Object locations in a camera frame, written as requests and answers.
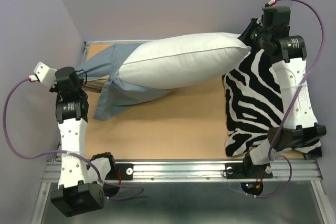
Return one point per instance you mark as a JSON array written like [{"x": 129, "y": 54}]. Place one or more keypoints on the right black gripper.
[{"x": 246, "y": 37}]

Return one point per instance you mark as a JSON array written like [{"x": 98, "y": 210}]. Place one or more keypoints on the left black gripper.
[{"x": 54, "y": 89}]

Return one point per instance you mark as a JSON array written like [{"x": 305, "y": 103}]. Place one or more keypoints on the blue pillowcase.
[{"x": 116, "y": 96}]

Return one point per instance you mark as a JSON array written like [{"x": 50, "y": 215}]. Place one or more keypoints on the white pillow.
[{"x": 183, "y": 60}]

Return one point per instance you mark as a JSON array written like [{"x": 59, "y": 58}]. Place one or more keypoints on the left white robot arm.
[{"x": 80, "y": 187}]

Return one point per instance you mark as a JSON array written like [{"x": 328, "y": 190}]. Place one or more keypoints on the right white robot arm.
[{"x": 287, "y": 55}]

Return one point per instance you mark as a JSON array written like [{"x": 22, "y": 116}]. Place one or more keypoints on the zebra print pillow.
[{"x": 253, "y": 102}]

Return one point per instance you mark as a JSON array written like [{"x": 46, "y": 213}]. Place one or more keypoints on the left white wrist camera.
[{"x": 45, "y": 74}]

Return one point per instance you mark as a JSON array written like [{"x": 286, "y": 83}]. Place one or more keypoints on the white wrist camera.
[
  {"x": 45, "y": 74},
  {"x": 268, "y": 4}
]

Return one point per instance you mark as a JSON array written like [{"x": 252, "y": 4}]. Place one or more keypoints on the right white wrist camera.
[{"x": 268, "y": 4}]

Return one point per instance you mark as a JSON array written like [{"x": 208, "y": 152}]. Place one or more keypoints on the aluminium front rail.
[{"x": 199, "y": 171}]

